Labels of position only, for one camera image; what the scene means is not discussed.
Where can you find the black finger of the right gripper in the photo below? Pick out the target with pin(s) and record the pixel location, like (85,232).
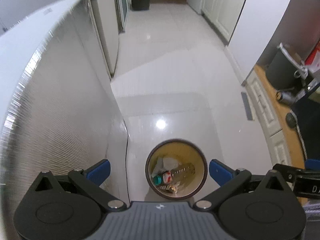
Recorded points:
(290,173)

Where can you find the round brown trash bin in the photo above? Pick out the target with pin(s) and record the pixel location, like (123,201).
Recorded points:
(181,164)

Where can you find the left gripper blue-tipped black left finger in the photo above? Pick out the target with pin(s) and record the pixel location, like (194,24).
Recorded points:
(71,206)

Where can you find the black floor heater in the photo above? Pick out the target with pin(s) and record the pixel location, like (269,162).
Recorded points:
(140,5)

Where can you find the white refrigerator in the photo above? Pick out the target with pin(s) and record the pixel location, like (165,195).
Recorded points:
(107,25)

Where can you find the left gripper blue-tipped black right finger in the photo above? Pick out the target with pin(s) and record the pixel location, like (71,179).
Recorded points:
(249,206)

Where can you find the teal bottle cap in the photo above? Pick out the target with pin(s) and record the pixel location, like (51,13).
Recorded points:
(157,180)

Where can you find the white kitchen cabinets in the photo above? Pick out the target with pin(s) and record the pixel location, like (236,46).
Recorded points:
(223,14)

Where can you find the dark grey fabric basket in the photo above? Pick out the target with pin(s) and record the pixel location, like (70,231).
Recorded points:
(286,68)

